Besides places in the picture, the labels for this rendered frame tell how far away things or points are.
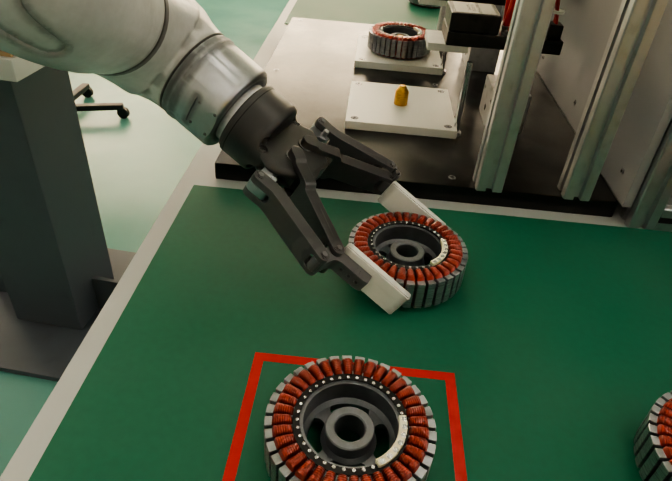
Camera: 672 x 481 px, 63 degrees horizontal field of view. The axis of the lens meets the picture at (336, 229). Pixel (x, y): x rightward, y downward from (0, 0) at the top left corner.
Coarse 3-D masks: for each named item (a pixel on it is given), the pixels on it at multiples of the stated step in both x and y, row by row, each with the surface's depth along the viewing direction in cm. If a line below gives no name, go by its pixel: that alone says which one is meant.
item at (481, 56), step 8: (472, 48) 94; (480, 48) 94; (464, 56) 100; (472, 56) 95; (480, 56) 95; (488, 56) 95; (496, 56) 95; (480, 64) 96; (488, 64) 96; (496, 64) 96
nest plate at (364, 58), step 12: (360, 36) 105; (360, 48) 99; (360, 60) 94; (372, 60) 94; (384, 60) 94; (396, 60) 95; (408, 60) 95; (420, 60) 96; (432, 60) 96; (420, 72) 94; (432, 72) 93
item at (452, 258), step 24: (384, 216) 55; (408, 216) 55; (360, 240) 52; (384, 240) 55; (408, 240) 54; (432, 240) 54; (456, 240) 52; (384, 264) 49; (408, 264) 51; (432, 264) 49; (456, 264) 50; (408, 288) 48; (432, 288) 48; (456, 288) 51
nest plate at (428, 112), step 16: (352, 96) 81; (368, 96) 81; (384, 96) 81; (416, 96) 82; (432, 96) 83; (448, 96) 83; (352, 112) 76; (368, 112) 76; (384, 112) 77; (400, 112) 77; (416, 112) 77; (432, 112) 78; (448, 112) 78; (352, 128) 74; (368, 128) 74; (384, 128) 74; (400, 128) 74; (416, 128) 73; (432, 128) 73; (448, 128) 74
